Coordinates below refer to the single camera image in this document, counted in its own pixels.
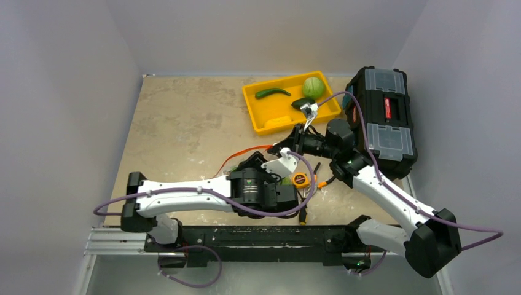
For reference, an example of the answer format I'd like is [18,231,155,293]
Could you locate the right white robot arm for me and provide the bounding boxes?
[267,119,462,278]

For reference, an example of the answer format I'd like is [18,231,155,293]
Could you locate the dark green avocado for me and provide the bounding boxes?
[291,97,315,110]

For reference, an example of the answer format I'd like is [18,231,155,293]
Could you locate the yellow tape measure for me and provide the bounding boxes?
[291,173,310,189]

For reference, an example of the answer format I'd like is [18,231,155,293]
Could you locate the yellow plastic tray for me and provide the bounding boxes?
[242,71,333,136]

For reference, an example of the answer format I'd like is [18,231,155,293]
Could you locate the orange handled pliers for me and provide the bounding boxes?
[313,162,336,190]

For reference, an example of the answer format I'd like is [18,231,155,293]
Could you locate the green cabbage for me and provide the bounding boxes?
[302,77,326,100]

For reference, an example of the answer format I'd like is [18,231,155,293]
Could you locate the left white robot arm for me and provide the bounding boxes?
[120,148,299,251]

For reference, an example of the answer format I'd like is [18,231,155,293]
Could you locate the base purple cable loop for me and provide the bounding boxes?
[157,245,223,289]

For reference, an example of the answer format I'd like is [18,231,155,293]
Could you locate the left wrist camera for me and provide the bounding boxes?
[262,149,299,178]

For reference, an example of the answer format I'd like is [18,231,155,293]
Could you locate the dark green chili pepper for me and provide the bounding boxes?
[254,88,291,100]

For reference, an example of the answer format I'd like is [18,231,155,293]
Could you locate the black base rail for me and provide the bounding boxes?
[144,216,381,273]

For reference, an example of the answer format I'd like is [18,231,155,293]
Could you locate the black toolbox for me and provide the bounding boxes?
[342,66,418,180]

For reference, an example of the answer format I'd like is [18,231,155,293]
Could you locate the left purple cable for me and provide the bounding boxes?
[93,149,318,218]

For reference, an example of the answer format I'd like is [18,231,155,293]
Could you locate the black yellow screwdriver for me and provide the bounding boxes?
[298,205,308,226]

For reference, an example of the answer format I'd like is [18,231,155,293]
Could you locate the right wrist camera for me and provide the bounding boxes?
[300,103,319,131]

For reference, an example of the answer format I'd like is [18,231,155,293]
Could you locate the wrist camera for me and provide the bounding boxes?
[262,149,299,178]
[300,103,319,131]

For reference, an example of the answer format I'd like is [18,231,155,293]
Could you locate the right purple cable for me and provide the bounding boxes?
[317,91,504,251]

